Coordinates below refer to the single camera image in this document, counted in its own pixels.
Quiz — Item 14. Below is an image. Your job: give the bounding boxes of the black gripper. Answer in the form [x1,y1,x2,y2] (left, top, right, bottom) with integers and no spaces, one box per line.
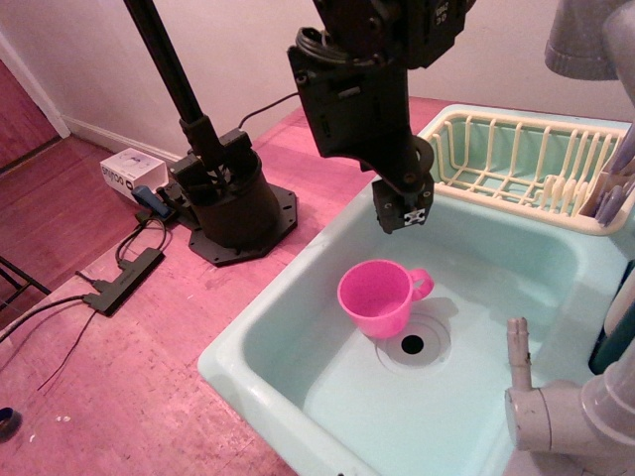
[288,27,435,234]

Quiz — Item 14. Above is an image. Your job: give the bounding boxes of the pink plastic cup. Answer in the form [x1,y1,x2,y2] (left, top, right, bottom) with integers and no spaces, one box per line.
[337,259,435,339]

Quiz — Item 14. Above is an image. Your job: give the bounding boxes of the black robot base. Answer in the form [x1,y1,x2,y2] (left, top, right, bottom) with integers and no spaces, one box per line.
[170,129,298,267]

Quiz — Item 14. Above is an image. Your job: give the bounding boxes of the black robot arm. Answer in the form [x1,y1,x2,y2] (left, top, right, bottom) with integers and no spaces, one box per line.
[126,1,471,233]

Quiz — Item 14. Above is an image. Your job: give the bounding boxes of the mint green toy sink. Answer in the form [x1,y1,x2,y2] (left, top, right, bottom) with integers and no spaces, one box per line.
[196,103,635,476]

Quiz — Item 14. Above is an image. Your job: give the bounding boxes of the cream dish drying rack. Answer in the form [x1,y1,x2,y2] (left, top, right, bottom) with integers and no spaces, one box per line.
[420,105,634,236]

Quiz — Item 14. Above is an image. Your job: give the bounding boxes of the lavender utensils in rack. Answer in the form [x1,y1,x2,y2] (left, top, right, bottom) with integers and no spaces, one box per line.
[594,124,634,227]

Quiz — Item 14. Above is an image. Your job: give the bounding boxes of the beige toy faucet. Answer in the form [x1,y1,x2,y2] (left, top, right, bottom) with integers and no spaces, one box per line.
[505,317,634,458]

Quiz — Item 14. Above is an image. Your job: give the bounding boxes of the white cardboard box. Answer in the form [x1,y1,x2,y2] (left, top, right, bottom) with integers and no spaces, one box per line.
[100,148,169,202]

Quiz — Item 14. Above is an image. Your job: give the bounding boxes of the black usb hub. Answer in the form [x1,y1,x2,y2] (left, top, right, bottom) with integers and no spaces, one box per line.
[75,248,165,317]

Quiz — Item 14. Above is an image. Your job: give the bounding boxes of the black tape roll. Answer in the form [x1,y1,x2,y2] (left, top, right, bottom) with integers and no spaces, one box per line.
[0,407,22,443]

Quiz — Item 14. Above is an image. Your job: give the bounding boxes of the blue clamp handle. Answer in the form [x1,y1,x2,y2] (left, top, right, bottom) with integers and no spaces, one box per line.
[131,185,175,221]

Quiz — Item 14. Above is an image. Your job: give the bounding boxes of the thin black wire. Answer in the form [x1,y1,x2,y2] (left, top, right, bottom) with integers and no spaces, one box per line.
[37,311,98,393]

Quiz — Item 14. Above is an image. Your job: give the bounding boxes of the black cable on table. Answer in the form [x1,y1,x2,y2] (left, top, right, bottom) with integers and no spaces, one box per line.
[0,295,90,344]

